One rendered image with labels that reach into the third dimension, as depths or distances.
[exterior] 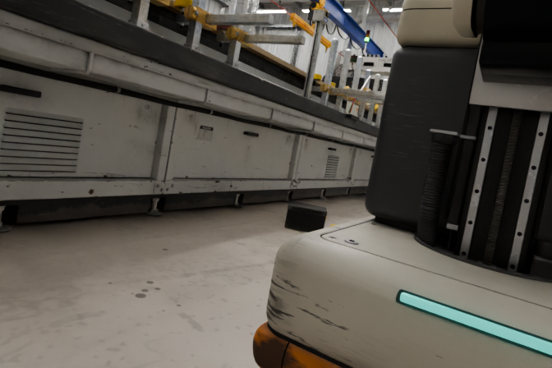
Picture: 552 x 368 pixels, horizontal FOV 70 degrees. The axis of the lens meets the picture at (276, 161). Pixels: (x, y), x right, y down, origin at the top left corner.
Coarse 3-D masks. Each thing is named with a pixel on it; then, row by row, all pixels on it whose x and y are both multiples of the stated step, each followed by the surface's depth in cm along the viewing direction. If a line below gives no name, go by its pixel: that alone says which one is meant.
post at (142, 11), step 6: (138, 0) 123; (144, 0) 123; (138, 6) 123; (144, 6) 124; (132, 12) 124; (138, 12) 123; (144, 12) 124; (132, 18) 124; (138, 18) 123; (144, 18) 125
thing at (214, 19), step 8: (184, 16) 152; (208, 16) 147; (216, 16) 145; (224, 16) 143; (232, 16) 141; (240, 16) 139; (248, 16) 138; (256, 16) 136; (264, 16) 134; (272, 16) 135; (184, 24) 156; (216, 24) 147; (224, 24) 145; (232, 24) 143; (240, 24) 141; (248, 24) 140; (256, 24) 138; (264, 24) 136; (272, 24) 136
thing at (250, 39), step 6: (222, 36) 175; (246, 36) 168; (252, 36) 167; (258, 36) 165; (264, 36) 164; (270, 36) 162; (276, 36) 161; (282, 36) 159; (288, 36) 158; (294, 36) 157; (300, 36) 155; (222, 42) 176; (228, 42) 176; (246, 42) 170; (252, 42) 168; (258, 42) 166; (264, 42) 164; (270, 42) 163; (276, 42) 161; (282, 42) 159; (288, 42) 158; (294, 42) 156; (300, 42) 155
